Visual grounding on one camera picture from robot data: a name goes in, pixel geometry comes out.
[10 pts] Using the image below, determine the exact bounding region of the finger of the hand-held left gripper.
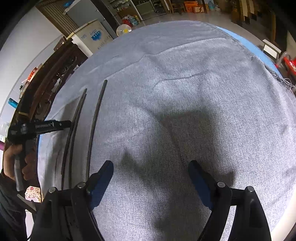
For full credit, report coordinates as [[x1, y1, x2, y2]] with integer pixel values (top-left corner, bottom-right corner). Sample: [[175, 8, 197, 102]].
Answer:
[[35, 120, 72, 134]]

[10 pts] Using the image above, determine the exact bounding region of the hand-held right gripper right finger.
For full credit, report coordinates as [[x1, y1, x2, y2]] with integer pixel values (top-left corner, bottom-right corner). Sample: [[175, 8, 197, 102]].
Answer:
[[187, 160, 272, 241]]

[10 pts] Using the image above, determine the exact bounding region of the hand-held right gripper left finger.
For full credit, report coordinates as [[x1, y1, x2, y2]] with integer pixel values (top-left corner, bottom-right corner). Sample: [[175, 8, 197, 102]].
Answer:
[[30, 160, 114, 241]]

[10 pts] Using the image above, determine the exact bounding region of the person's left forearm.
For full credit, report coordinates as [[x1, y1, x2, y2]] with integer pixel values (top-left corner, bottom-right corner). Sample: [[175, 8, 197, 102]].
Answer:
[[0, 171, 28, 241]]

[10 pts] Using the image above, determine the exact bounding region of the person's left hand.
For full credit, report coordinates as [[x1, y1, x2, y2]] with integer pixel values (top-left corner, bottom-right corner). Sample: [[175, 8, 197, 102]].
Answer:
[[3, 143, 38, 181]]

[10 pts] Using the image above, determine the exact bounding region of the carved dark wooden sideboard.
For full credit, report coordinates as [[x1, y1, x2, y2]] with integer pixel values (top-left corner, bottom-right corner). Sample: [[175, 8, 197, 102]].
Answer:
[[13, 43, 91, 150]]

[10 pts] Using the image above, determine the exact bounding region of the red and white bowl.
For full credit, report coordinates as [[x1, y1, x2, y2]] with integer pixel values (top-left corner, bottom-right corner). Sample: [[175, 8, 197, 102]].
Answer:
[[26, 67, 39, 82]]

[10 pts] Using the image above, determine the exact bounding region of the wooden chair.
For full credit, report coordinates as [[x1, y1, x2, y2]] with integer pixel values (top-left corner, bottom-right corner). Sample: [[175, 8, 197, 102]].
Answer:
[[54, 37, 73, 52]]

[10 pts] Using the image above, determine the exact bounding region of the grey tablecloth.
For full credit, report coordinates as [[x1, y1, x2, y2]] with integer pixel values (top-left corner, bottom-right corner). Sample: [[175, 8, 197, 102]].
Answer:
[[37, 20, 296, 241]]

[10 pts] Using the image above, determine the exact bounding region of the white chest freezer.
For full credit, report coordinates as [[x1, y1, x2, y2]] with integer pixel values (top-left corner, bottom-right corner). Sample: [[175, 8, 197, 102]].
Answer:
[[71, 19, 114, 56]]

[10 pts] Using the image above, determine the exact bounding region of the grey refrigerator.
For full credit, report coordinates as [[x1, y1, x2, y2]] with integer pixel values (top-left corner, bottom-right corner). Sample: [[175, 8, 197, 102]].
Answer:
[[67, 0, 112, 31]]

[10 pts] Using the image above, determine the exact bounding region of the red plastic stool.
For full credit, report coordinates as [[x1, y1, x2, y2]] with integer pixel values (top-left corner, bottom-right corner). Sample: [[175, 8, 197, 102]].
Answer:
[[277, 55, 296, 80]]

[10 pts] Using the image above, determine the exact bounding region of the small white stool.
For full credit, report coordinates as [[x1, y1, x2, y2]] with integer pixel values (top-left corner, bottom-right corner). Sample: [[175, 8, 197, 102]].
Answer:
[[262, 39, 282, 62]]

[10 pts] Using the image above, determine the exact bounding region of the orange cardboard box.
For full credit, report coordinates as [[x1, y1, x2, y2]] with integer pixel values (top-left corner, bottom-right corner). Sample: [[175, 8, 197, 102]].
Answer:
[[184, 1, 205, 14]]

